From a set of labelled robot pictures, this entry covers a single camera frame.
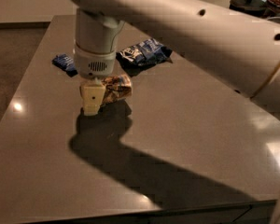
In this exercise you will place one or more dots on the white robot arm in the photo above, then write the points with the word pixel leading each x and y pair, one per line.
pixel 239 50

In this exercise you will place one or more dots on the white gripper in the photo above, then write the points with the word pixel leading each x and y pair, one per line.
pixel 93 65

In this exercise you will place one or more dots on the orange soda can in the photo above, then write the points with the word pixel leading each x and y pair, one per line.
pixel 117 88

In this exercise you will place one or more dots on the glass jar with black lid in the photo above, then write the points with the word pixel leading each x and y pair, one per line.
pixel 251 7

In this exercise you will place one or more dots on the large blue chip bag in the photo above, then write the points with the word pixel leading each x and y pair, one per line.
pixel 145 53

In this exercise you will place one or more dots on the small blue snack packet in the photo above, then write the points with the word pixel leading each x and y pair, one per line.
pixel 64 62

